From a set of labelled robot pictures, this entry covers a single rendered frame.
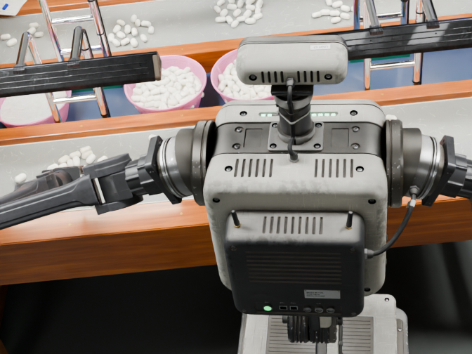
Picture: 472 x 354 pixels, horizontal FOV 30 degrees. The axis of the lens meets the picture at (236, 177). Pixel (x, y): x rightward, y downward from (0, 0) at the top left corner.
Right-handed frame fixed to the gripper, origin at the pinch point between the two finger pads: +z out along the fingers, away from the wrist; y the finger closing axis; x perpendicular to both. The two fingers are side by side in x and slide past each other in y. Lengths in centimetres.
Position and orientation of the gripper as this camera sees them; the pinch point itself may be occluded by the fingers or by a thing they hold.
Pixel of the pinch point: (69, 176)
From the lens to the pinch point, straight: 249.5
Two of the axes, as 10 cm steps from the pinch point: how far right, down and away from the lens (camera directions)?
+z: 0.3, -1.2, 9.9
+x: 0.9, 9.9, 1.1
